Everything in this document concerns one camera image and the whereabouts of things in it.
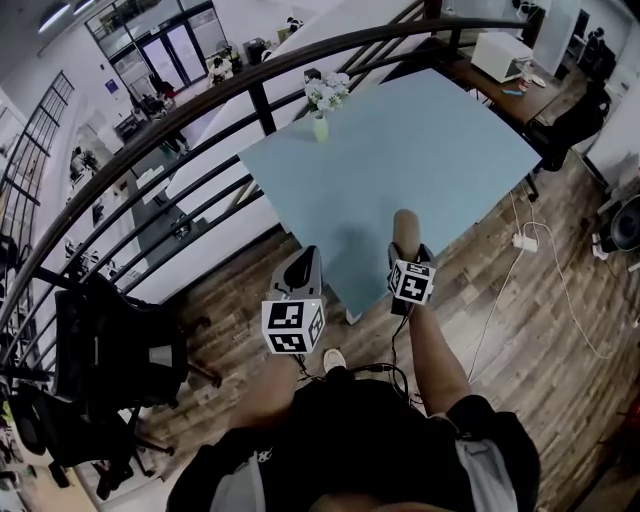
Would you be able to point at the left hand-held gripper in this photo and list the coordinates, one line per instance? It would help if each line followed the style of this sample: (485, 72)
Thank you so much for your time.
(292, 325)

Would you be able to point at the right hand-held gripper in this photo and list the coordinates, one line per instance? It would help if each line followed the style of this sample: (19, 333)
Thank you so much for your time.
(411, 287)

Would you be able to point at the tan cylindrical object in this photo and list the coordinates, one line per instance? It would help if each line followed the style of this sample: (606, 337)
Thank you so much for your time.
(406, 232)

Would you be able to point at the person's right forearm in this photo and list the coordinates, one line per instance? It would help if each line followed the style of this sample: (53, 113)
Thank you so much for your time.
(440, 360)

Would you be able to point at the person's left forearm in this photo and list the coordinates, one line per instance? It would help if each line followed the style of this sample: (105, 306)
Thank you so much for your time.
(272, 395)

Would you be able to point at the light blue table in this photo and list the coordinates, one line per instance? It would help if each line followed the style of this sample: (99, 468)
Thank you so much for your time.
(400, 165)

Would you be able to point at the person's white shoe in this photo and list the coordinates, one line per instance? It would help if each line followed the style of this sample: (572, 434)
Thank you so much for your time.
(334, 360)

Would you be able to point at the white power strip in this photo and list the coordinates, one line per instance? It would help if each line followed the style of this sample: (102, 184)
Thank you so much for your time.
(525, 243)

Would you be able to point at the vase with white flowers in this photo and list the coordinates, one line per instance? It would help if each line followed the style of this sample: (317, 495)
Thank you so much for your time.
(325, 100)

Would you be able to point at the person's black shirt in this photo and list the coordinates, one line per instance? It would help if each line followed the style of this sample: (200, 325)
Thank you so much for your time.
(350, 445)

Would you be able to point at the black metal railing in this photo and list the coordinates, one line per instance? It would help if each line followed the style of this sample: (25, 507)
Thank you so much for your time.
(260, 85)

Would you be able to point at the dark wooden desk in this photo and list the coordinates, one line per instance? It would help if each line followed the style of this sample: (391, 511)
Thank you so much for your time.
(525, 97)

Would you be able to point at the black mesh office chair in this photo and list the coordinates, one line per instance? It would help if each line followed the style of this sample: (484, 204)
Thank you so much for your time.
(120, 345)

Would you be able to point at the black high-back office chair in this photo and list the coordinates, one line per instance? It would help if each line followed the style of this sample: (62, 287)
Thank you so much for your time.
(570, 130)

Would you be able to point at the white microwave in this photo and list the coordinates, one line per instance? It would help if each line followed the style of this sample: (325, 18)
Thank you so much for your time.
(497, 57)

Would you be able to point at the black round-back chair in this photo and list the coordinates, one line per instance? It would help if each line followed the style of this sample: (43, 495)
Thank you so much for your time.
(627, 225)

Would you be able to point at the black cluttered office chair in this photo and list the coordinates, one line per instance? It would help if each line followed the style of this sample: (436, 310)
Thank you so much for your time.
(75, 440)

